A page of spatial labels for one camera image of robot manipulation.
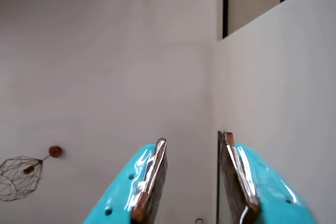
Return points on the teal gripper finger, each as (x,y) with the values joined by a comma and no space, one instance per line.
(123,195)
(270,197)

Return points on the brown round ceiling rose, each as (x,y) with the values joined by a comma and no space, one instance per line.
(55,151)

